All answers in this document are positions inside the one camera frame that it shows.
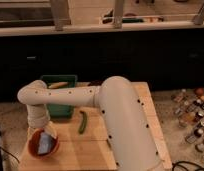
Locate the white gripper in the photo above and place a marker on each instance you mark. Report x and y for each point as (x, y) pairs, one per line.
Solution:
(50, 129)

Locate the blue-grey sponge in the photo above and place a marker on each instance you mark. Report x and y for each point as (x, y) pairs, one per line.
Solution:
(45, 144)

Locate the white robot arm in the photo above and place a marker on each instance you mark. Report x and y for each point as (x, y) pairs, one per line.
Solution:
(128, 129)

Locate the orange-red bowl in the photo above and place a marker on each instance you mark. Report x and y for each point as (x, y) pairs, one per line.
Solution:
(33, 143)

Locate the dark maroon bowl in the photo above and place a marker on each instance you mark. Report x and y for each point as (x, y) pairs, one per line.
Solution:
(95, 83)

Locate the green plastic tray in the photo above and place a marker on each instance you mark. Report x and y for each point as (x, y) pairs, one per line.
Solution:
(60, 111)

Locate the yellow corn cob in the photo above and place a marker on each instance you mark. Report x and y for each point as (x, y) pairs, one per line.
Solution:
(57, 85)

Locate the green cucumber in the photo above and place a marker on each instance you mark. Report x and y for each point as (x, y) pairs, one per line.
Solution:
(83, 124)

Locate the wooden table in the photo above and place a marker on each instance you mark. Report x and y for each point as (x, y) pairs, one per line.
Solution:
(92, 151)

